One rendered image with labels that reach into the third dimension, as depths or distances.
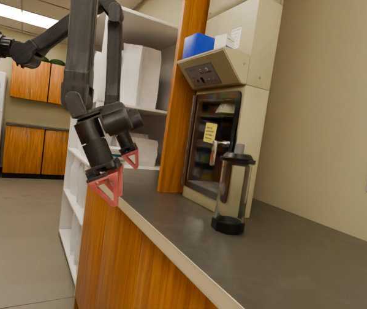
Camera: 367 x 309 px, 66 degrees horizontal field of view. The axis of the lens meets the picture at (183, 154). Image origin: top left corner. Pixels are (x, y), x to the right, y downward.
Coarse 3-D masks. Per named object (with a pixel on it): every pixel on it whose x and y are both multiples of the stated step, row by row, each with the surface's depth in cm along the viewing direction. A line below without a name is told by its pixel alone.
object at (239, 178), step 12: (228, 168) 84; (240, 168) 83; (228, 180) 84; (240, 180) 83; (228, 192) 84; (240, 192) 83; (216, 204) 87; (228, 204) 84; (240, 204) 84; (216, 216) 86; (228, 216) 84; (240, 216) 85
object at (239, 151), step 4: (236, 144) 86; (240, 144) 85; (236, 148) 86; (240, 148) 85; (228, 152) 86; (232, 152) 88; (236, 152) 86; (240, 152) 86; (228, 156) 84; (232, 156) 83; (236, 156) 83; (240, 156) 83; (244, 156) 83; (248, 156) 84
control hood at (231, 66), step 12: (216, 48) 94; (228, 48) 91; (180, 60) 116; (192, 60) 107; (204, 60) 102; (216, 60) 97; (228, 60) 92; (240, 60) 94; (216, 72) 101; (228, 72) 96; (240, 72) 95; (192, 84) 120; (216, 84) 106; (228, 84) 101; (240, 84) 97
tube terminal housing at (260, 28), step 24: (264, 0) 95; (216, 24) 115; (240, 24) 102; (264, 24) 97; (240, 48) 101; (264, 48) 98; (264, 72) 100; (264, 96) 101; (240, 120) 98; (264, 120) 103; (192, 192) 120
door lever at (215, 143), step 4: (216, 140) 99; (224, 140) 102; (216, 144) 99; (220, 144) 100; (224, 144) 101; (212, 148) 100; (216, 148) 100; (212, 152) 100; (216, 152) 100; (212, 156) 100; (212, 160) 100; (212, 164) 100
